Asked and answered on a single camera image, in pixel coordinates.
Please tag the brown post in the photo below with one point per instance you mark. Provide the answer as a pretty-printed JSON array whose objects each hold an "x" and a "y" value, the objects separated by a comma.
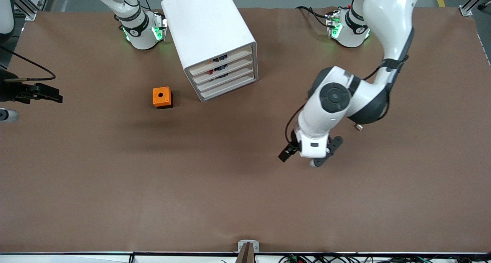
[{"x": 246, "y": 255}]

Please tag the grey metal bracket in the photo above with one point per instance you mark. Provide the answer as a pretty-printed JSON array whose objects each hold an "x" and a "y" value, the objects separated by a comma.
[{"x": 241, "y": 244}]

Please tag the white cabinet drawer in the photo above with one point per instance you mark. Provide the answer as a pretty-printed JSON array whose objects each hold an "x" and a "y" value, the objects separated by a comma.
[
  {"x": 242, "y": 81},
  {"x": 241, "y": 64},
  {"x": 239, "y": 56},
  {"x": 241, "y": 73}
]

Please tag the white curved plastic clip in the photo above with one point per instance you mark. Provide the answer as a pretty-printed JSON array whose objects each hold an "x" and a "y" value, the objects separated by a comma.
[{"x": 359, "y": 127}]

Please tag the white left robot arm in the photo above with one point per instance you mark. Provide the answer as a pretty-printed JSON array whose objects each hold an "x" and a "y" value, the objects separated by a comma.
[{"x": 391, "y": 21}]

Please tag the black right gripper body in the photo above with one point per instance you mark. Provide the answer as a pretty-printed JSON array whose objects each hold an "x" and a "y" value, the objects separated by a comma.
[{"x": 8, "y": 91}]

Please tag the white drawer cabinet housing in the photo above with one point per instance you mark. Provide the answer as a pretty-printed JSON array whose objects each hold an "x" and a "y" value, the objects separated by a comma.
[{"x": 207, "y": 21}]

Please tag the aluminium frame profile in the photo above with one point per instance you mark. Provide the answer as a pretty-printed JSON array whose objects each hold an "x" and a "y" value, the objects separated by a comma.
[
  {"x": 466, "y": 10},
  {"x": 30, "y": 4}
]

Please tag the red push button switch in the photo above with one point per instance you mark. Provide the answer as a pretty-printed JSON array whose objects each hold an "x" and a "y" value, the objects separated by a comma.
[{"x": 220, "y": 68}]

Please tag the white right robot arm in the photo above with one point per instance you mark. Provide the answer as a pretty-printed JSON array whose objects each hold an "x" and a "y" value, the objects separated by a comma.
[{"x": 140, "y": 33}]

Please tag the orange button enclosure box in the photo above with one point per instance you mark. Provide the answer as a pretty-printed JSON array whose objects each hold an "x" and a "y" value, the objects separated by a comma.
[{"x": 161, "y": 96}]

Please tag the small black electrical component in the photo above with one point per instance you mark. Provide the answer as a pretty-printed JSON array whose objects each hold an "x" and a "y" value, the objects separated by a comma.
[{"x": 222, "y": 58}]

